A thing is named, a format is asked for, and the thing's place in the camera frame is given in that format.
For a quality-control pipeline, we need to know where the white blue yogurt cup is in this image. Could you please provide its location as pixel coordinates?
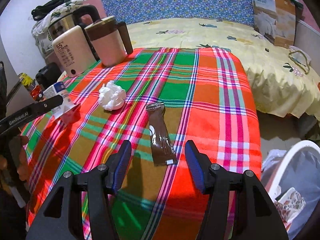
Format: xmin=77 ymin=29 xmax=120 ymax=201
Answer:
xmin=43 ymin=81 xmax=80 ymax=124

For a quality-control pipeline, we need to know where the brown snack wrapper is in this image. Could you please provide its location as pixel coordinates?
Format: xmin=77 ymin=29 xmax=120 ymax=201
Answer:
xmin=146 ymin=102 xmax=177 ymax=166

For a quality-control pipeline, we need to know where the white tissue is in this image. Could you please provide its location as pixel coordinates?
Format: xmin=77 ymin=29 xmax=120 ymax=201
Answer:
xmin=98 ymin=80 xmax=126 ymax=111

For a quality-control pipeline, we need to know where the white trash bin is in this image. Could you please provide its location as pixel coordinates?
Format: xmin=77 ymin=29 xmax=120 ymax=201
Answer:
xmin=261 ymin=140 xmax=319 ymax=239

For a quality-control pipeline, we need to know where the left hand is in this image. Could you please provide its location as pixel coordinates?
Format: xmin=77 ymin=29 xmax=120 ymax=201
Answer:
xmin=1 ymin=135 xmax=30 ymax=196

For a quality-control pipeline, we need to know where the cream electric kettle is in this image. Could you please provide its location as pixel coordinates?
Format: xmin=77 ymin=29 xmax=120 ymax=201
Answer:
xmin=48 ymin=4 xmax=100 ymax=77

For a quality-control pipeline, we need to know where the plaid tablecloth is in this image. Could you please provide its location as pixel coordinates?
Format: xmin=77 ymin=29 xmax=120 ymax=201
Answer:
xmin=23 ymin=48 xmax=262 ymax=239

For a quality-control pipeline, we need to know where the pile of clothes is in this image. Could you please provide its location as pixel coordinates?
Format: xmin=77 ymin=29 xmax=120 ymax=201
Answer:
xmin=31 ymin=0 xmax=83 ymax=59

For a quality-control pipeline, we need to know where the red white carton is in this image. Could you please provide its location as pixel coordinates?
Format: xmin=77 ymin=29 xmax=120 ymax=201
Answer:
xmin=273 ymin=187 xmax=306 ymax=224

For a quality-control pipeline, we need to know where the grey bin liner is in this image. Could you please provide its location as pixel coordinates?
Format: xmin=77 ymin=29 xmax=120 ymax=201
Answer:
xmin=279 ymin=151 xmax=319 ymax=239

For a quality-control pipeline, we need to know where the pink brown lidded mug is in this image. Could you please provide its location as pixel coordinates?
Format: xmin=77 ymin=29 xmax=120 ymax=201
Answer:
xmin=85 ymin=16 xmax=133 ymax=67

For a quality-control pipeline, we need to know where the yellow bed sheet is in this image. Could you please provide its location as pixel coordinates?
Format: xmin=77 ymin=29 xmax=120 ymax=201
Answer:
xmin=127 ymin=18 xmax=319 ymax=119

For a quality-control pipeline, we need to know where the bedding package box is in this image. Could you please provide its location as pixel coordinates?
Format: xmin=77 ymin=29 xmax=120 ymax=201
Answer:
xmin=252 ymin=0 xmax=304 ymax=48

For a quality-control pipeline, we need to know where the olive strap loop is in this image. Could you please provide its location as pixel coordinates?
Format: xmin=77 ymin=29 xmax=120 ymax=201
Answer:
xmin=288 ymin=49 xmax=311 ymax=75

